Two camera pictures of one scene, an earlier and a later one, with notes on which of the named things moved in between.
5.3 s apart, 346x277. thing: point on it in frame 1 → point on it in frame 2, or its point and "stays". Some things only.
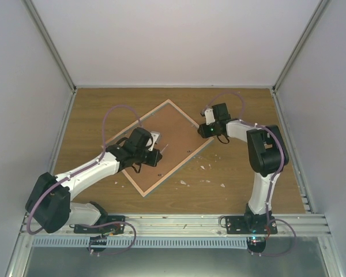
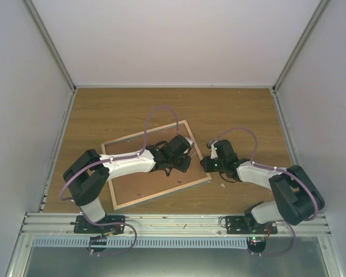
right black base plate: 264,224 stays
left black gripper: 155,158 → 184,167
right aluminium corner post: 300,44 stays
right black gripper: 205,134 → 207,167
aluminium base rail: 297,225 stays
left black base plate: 109,225 stays
